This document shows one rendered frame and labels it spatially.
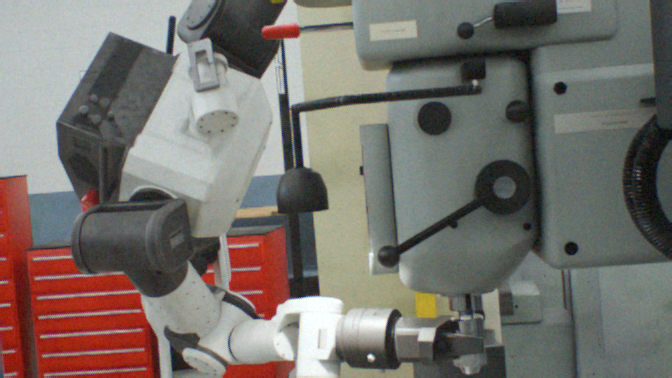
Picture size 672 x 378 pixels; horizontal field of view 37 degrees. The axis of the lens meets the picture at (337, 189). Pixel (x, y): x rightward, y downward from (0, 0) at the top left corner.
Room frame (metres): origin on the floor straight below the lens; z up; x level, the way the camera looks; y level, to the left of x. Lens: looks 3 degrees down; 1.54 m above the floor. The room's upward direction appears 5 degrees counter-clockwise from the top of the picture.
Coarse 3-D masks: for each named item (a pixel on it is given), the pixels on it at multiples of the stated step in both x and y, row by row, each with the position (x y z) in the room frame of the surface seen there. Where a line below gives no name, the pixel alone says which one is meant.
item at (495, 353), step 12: (492, 348) 1.71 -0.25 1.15; (492, 360) 1.71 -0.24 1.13; (504, 360) 1.72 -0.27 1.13; (420, 372) 1.85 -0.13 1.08; (432, 372) 1.75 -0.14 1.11; (444, 372) 1.70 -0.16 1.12; (456, 372) 1.70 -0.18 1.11; (480, 372) 1.71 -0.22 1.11; (492, 372) 1.71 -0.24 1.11; (504, 372) 1.72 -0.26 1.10
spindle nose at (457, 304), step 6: (450, 300) 1.39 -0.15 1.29; (456, 300) 1.38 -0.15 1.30; (462, 300) 1.37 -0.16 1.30; (474, 300) 1.37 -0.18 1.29; (480, 300) 1.38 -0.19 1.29; (450, 306) 1.39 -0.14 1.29; (456, 306) 1.38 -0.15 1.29; (462, 306) 1.37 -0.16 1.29; (474, 306) 1.37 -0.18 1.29; (480, 306) 1.38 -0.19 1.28
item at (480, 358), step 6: (480, 324) 1.38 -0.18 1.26; (456, 330) 1.38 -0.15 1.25; (462, 330) 1.37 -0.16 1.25; (468, 330) 1.37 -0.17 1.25; (474, 330) 1.37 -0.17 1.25; (480, 330) 1.38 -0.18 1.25; (474, 336) 1.37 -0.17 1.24; (480, 336) 1.38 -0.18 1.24; (468, 354) 1.37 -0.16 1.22; (474, 354) 1.37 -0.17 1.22; (480, 354) 1.38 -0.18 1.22; (486, 354) 1.39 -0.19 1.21; (456, 360) 1.38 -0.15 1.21; (462, 360) 1.38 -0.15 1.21; (468, 360) 1.37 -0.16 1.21; (474, 360) 1.37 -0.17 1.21; (480, 360) 1.38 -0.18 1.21; (486, 360) 1.39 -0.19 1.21; (462, 366) 1.38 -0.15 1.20; (468, 366) 1.37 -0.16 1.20; (474, 366) 1.37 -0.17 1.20
